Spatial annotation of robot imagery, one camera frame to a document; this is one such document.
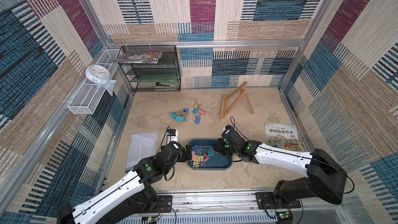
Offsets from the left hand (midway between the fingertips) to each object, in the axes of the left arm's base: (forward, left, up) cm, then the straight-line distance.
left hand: (184, 145), depth 77 cm
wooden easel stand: (+27, -23, -10) cm, 37 cm away
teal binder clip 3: (+23, +5, -10) cm, 26 cm away
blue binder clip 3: (+30, +2, -11) cm, 32 cm away
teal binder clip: (+2, -13, -11) cm, 17 cm away
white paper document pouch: (+7, +27, -14) cm, 31 cm away
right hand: (+3, -13, -6) cm, 15 cm away
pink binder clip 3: (+30, -9, -13) cm, 34 cm away
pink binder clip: (+1, -4, -14) cm, 14 cm away
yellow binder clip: (-2, -7, -13) cm, 15 cm away
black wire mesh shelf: (+55, +17, -1) cm, 57 cm away
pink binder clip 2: (-2, -10, -12) cm, 16 cm away
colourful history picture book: (+11, -58, -13) cm, 61 cm away
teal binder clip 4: (+27, +10, -12) cm, 31 cm away
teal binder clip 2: (+31, -4, -13) cm, 34 cm away
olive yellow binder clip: (+33, -6, -10) cm, 35 cm away
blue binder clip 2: (+25, -6, -13) cm, 29 cm away
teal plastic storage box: (-3, -17, -14) cm, 22 cm away
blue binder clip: (+4, -5, -13) cm, 15 cm away
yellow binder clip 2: (-4, -5, -12) cm, 14 cm away
